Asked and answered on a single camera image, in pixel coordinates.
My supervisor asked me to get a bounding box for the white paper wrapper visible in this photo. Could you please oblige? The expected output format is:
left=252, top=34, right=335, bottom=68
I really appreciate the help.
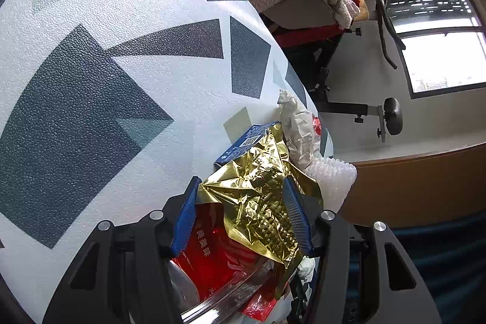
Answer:
left=278, top=90, right=321, bottom=170

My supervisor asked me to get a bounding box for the gold foil wrapper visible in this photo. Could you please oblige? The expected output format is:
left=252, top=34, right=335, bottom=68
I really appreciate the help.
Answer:
left=197, top=122, right=324, bottom=298

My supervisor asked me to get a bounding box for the wooden panel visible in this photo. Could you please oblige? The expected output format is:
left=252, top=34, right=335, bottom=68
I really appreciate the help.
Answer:
left=339, top=144, right=485, bottom=228

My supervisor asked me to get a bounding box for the white foam fruit net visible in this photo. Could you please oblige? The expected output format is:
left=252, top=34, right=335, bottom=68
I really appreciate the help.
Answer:
left=304, top=157, right=358, bottom=213

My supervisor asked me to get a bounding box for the crushed red soda can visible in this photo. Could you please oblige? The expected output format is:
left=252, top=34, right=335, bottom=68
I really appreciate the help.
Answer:
left=172, top=203, right=284, bottom=322

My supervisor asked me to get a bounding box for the geometric patterned table cover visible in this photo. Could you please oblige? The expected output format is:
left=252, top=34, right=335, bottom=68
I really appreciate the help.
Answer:
left=1, top=0, right=315, bottom=323

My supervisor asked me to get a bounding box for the blue cardboard box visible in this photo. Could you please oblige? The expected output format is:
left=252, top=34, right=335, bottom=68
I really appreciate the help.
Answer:
left=213, top=121, right=281, bottom=170

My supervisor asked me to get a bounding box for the blue curtain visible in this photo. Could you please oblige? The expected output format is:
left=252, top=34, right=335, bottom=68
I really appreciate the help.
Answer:
left=393, top=210, right=485, bottom=323

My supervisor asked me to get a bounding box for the black exercise bike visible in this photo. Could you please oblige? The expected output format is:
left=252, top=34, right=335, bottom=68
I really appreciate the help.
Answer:
left=303, top=0, right=407, bottom=143

